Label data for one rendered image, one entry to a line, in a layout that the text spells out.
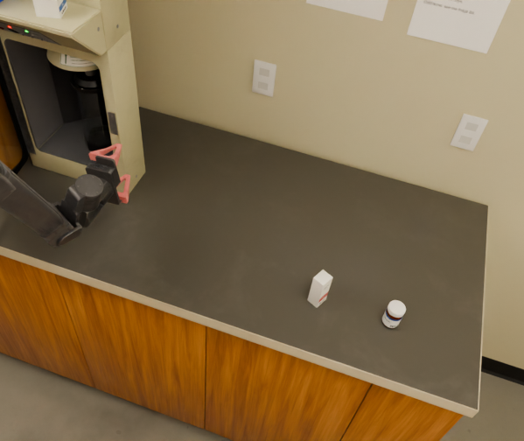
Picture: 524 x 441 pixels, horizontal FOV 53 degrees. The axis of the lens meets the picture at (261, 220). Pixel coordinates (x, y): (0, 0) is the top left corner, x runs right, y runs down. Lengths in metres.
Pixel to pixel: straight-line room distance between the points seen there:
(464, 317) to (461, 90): 0.62
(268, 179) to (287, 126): 0.21
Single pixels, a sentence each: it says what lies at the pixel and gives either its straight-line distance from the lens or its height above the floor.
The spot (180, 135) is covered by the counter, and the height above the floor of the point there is 0.94.
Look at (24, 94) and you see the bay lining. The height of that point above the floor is 1.20.
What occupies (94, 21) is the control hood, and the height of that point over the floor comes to 1.50.
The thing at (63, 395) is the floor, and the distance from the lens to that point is 2.33.
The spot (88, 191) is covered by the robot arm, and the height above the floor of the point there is 1.29.
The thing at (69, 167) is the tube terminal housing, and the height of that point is 0.98.
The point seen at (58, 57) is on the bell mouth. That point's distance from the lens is 1.44.
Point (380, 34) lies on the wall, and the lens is 1.53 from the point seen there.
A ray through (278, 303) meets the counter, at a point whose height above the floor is 0.94.
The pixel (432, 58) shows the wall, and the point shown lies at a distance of 1.55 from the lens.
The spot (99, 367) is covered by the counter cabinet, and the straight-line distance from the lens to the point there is 2.00.
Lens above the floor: 2.08
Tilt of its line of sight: 48 degrees down
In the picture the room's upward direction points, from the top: 7 degrees clockwise
